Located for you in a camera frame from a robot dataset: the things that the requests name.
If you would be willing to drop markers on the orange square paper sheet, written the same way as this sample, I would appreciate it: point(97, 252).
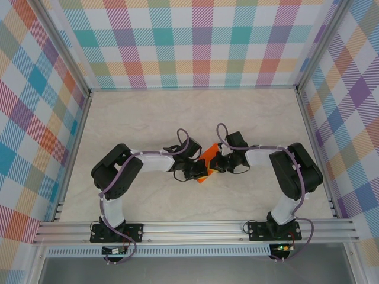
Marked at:
point(210, 154)

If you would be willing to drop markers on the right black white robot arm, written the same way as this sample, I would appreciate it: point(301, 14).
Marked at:
point(296, 171)

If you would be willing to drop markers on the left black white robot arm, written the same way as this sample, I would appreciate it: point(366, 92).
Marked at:
point(118, 171)

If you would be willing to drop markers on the grey metal shelf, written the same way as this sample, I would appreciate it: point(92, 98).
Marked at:
point(192, 272)

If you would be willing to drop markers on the right small circuit board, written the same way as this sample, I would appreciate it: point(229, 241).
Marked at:
point(282, 248)

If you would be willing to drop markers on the small circuit board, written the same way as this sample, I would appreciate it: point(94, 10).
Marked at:
point(114, 251)
point(282, 248)

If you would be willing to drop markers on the left small circuit board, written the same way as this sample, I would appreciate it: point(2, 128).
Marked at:
point(114, 251)

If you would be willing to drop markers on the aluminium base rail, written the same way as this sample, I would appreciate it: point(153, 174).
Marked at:
point(192, 232)

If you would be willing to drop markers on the aluminium back rail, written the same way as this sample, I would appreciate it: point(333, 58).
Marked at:
point(192, 87)

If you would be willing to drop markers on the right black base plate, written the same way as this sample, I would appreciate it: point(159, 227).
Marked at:
point(256, 232)

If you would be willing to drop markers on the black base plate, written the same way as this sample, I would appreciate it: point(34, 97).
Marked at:
point(136, 232)
point(256, 232)

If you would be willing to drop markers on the right aluminium side rail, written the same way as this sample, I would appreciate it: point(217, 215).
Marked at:
point(311, 133)

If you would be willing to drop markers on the aluminium side rail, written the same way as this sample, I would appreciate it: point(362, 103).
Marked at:
point(311, 133)
point(77, 139)

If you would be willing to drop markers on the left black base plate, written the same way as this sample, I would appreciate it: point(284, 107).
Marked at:
point(136, 232)

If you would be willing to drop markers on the left aluminium side rail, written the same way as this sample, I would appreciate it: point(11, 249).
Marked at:
point(77, 139)

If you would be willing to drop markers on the right aluminium corner post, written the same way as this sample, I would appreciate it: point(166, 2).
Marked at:
point(322, 44)

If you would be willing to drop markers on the aluminium corner post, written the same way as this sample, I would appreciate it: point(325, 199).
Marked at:
point(322, 44)
point(63, 50)

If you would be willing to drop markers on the left aluminium corner post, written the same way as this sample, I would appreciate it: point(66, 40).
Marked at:
point(63, 50)

